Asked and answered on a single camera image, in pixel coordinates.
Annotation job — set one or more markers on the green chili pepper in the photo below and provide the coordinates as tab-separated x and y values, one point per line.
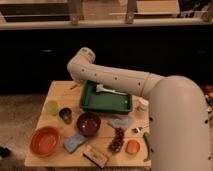
146	137

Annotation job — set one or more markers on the wooden table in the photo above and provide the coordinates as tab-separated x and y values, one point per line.
60	92

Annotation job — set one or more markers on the wooden block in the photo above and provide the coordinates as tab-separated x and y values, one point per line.
96	156

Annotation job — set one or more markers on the bunch of purple grapes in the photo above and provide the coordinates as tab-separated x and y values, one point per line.
118	141

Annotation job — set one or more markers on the white cup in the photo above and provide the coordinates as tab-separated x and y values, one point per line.
142	105

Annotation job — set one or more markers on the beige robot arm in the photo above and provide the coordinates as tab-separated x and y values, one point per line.
178	117

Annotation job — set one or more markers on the blue sponge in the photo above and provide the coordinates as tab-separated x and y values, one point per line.
72	143

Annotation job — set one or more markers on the dark red bowl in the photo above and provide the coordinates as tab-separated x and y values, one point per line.
88	124

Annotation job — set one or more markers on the green plastic tray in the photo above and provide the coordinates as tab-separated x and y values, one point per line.
91	100

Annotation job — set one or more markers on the small orange dish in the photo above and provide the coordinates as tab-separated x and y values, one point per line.
132	147

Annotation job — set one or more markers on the small metal cup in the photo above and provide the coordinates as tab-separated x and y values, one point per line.
66	115

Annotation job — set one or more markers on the orange bowl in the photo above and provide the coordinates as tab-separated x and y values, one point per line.
44	141

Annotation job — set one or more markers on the grey cloth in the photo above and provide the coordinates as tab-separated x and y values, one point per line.
123	123

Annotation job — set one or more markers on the green plastic cup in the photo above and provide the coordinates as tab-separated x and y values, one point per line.
51	107

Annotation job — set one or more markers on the white brush in tray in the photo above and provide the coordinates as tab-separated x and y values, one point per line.
101	88

